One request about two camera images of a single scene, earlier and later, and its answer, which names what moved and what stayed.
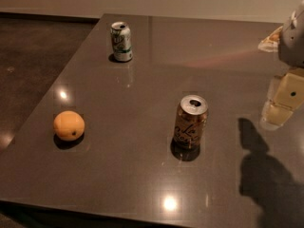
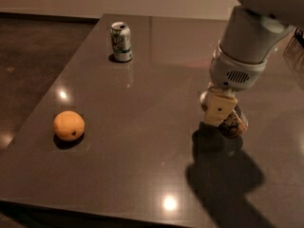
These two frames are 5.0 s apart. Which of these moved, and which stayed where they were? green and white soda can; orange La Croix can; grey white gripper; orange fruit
Moved: orange La Croix can; grey white gripper
Stayed: green and white soda can; orange fruit
